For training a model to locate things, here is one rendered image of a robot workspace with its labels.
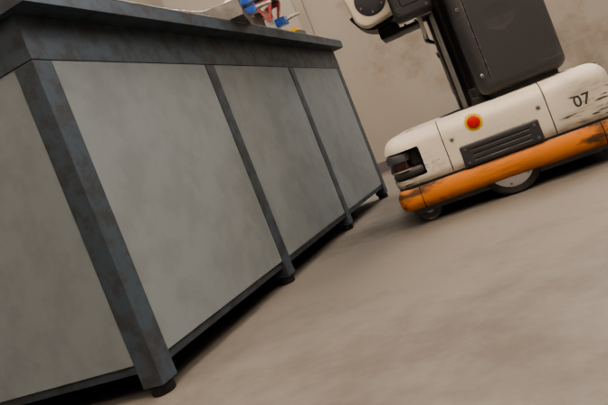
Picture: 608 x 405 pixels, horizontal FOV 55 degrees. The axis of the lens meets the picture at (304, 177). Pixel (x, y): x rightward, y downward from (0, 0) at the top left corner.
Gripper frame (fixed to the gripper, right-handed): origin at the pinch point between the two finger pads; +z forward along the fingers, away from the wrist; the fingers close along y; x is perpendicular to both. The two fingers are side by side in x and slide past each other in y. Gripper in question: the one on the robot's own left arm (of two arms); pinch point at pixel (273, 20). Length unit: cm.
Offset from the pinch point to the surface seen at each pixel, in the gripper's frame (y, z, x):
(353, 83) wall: -243, 15, -34
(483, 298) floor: 118, 82, 53
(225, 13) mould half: 43.2, 1.7, 0.1
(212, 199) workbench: 83, 53, -6
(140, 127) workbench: 100, 32, -7
